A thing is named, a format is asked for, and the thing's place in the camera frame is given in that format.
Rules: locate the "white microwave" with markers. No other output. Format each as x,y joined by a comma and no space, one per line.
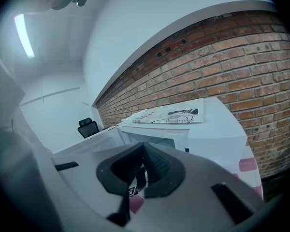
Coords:
215,134

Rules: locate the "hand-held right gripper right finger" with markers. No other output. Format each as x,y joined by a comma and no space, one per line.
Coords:
169,175

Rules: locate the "white printed paper booklet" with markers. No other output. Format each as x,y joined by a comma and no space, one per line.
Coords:
159,116

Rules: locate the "black office chair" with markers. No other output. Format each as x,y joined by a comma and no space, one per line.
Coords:
87,129

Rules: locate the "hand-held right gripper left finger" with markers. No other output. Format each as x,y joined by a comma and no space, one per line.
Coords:
106,175

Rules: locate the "long ceiling light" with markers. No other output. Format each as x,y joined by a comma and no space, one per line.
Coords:
24,35

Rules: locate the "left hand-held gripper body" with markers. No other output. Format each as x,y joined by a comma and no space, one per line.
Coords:
132,191

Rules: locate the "pink white checkered tablecloth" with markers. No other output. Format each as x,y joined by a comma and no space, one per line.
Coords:
248,164

